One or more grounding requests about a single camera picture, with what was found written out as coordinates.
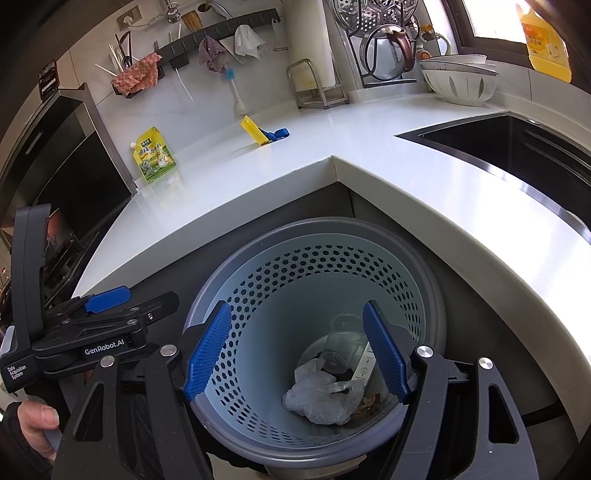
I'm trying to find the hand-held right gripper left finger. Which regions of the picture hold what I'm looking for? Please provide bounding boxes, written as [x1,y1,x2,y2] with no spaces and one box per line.
[51,301,232,480]

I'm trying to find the clear plastic cup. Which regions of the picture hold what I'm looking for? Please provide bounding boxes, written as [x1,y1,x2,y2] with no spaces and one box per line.
[318,314,368,376]

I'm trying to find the grey perforated waste bin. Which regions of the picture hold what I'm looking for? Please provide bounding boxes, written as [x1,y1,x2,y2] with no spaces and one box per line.
[182,218,448,467]

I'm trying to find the pink dishcloth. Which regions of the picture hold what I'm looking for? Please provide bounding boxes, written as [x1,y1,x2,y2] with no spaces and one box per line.
[111,52,163,97]

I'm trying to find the white hanging cloth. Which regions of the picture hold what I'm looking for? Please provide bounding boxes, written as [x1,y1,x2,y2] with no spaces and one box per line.
[233,24,266,60]

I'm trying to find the blue and white bottle brush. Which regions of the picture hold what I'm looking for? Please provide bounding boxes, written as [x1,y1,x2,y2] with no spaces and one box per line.
[222,60,247,115]

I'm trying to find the person's left hand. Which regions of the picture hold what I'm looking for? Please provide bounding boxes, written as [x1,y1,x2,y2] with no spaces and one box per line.
[21,400,62,462]

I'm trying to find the bundle of white chopsticks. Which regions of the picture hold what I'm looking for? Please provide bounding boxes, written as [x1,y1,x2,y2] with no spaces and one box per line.
[95,32,134,78]

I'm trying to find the black stove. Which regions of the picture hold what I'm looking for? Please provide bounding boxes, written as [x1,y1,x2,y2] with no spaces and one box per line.
[0,83,134,296]

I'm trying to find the dark kitchen sink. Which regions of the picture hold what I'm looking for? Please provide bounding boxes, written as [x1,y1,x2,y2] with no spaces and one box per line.
[394,111,591,241]

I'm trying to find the clear plastic bag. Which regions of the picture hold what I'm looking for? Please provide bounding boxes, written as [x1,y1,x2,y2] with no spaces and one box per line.
[283,359,365,426]

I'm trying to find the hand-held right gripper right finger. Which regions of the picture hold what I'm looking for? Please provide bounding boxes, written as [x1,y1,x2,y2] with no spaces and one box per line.
[362,300,539,480]

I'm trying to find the large white cutting board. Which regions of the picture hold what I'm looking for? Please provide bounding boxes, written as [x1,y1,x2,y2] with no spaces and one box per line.
[281,0,335,90]

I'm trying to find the purple grey cloth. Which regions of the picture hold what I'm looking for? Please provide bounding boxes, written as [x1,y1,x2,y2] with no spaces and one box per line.
[198,37,227,73]

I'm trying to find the metal cutting board rack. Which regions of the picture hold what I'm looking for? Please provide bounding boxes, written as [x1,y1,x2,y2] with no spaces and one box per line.
[285,58,349,110]

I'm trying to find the black pot lid rack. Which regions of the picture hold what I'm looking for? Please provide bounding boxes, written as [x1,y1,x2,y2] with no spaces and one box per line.
[332,0,419,88]

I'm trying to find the glass pot lid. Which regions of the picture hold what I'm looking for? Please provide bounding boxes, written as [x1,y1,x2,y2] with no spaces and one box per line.
[358,23,416,81]

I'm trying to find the stained small cutting board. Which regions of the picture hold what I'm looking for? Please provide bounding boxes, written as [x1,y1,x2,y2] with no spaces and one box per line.
[291,62,320,92]

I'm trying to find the white colander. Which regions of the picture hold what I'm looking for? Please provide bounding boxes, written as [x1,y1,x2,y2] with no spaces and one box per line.
[421,69,500,107]

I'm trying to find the stacked white bowls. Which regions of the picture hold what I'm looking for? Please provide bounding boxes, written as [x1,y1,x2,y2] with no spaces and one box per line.
[418,54,499,77]

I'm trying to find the yellow oil bottle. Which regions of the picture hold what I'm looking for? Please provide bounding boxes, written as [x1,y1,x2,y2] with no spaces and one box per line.
[519,9,573,84]

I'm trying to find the perforated steel steamer plate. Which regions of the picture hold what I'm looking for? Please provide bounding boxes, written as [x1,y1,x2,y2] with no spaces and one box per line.
[332,0,419,26]

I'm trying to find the yellow seasoning pouch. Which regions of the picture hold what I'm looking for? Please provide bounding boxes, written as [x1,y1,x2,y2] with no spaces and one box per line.
[130,128,177,185]

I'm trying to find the window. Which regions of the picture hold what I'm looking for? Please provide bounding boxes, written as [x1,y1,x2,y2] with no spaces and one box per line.
[443,0,591,51]

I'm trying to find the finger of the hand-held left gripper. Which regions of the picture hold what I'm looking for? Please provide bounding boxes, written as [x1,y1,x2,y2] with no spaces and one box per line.
[85,291,181,334]
[46,285,133,324]

